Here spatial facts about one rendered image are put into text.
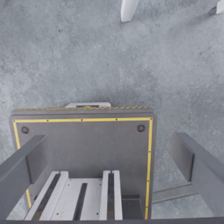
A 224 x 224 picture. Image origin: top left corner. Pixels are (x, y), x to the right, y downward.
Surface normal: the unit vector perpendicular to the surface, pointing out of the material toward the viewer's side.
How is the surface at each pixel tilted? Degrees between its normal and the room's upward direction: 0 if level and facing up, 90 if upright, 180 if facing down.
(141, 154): 0
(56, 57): 0
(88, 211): 90
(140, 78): 0
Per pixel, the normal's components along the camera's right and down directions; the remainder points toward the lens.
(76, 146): 0.00, 0.25
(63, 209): -0.02, -0.97
